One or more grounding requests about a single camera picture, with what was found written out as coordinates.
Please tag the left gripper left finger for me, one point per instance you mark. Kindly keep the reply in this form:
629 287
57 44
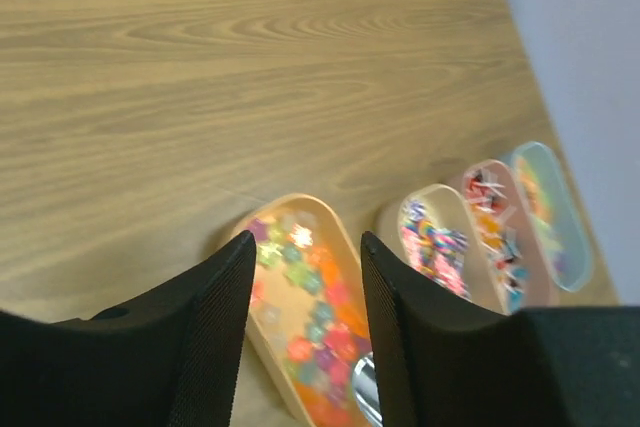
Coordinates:
168 357

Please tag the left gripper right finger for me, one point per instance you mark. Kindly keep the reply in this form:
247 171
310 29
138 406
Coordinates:
441 360

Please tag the silver metal scoop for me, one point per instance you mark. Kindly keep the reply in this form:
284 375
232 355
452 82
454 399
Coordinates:
365 390

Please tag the orange tray star candies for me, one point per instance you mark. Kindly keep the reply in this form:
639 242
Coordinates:
307 315

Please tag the blue tray popsicle candies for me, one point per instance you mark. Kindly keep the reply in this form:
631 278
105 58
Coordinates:
557 224

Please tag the pink tray round lollipops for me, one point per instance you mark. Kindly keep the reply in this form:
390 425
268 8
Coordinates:
517 264

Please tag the beige tray swirl lollipops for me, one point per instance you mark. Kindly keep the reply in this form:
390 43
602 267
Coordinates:
432 231

